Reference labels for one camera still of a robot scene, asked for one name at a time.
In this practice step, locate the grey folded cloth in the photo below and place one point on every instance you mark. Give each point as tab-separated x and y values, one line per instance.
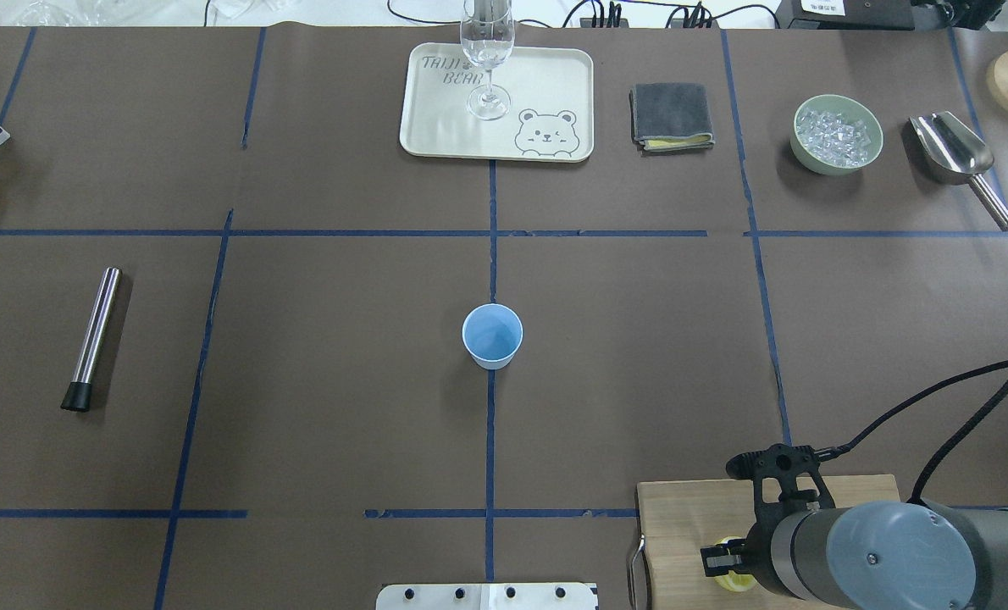
671	116

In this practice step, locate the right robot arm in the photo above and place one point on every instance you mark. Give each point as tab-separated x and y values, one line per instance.
877	555

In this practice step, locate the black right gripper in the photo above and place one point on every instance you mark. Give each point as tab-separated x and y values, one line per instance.
759	549

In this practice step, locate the yellow lemon half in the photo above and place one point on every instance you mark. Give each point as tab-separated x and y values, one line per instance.
736	582

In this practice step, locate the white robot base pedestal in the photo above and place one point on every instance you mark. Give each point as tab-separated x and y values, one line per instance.
537	595

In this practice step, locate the light blue plastic cup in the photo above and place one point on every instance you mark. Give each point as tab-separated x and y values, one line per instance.
492	334

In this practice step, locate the cream bear tray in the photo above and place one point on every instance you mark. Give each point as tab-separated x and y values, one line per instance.
541	108

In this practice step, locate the black monitor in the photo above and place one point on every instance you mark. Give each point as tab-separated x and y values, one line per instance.
892	15

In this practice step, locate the steel muddler black tip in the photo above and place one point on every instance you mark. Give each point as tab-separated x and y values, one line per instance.
78	396

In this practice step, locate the clear wine glass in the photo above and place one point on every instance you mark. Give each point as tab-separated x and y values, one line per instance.
487	36

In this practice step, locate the green bowl of ice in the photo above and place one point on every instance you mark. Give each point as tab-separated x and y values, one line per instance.
834	135

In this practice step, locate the steel ice scoop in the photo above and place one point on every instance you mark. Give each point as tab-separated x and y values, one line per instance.
956	155

